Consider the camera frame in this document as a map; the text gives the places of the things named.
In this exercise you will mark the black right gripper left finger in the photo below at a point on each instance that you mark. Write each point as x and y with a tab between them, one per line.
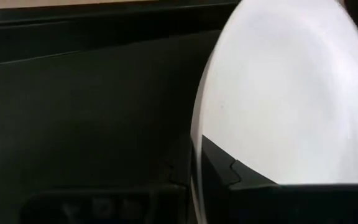
179	199

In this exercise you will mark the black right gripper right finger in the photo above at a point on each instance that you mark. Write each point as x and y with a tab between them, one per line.
228	193

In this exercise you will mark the white round plate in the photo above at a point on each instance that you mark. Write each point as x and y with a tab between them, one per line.
291	93

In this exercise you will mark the black plastic tray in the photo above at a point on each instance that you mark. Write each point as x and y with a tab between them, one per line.
73	109

